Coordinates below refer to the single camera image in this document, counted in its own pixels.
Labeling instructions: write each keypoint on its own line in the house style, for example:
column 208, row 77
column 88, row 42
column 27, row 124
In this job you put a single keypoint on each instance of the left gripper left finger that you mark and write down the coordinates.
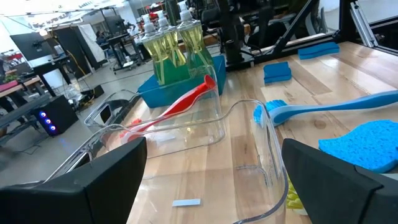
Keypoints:
column 77, row 199

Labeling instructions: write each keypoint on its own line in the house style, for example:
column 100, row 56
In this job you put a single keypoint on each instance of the black monitor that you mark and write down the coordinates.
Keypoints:
column 31, row 46

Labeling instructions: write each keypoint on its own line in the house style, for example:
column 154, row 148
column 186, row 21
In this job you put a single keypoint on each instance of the red dish brush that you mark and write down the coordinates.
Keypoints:
column 180, row 105

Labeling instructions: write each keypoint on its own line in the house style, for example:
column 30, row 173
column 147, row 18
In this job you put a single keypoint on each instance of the blue two-layer sponge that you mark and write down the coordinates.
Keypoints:
column 277, row 73
column 318, row 50
column 363, row 146

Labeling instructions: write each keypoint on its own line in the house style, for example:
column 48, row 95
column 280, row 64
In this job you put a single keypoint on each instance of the person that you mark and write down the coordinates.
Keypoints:
column 101, row 37

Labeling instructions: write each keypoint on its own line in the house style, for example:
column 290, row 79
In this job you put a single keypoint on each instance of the black box with blue lights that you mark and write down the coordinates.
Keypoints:
column 56, row 115

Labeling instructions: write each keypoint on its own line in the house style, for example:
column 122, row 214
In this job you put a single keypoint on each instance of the blue dish brush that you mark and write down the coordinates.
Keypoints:
column 326, row 107

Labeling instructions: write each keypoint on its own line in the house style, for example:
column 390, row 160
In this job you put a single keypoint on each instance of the clear yellow-green soap bottle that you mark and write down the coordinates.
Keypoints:
column 194, row 43
column 169, row 43
column 154, row 53

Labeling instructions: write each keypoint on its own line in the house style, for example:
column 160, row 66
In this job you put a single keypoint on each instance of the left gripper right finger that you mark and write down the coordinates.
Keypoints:
column 335, row 196

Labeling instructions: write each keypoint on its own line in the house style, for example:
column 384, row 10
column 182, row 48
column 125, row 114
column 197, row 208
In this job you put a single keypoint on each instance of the clear plastic bin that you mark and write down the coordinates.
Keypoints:
column 217, row 186
column 186, row 137

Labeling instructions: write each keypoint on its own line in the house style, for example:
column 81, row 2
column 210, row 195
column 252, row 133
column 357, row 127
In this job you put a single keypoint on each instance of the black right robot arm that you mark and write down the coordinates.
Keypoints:
column 233, row 31

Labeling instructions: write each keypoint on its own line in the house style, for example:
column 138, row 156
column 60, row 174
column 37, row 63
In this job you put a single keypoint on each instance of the teal plastic tray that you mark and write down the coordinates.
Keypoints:
column 174, row 90

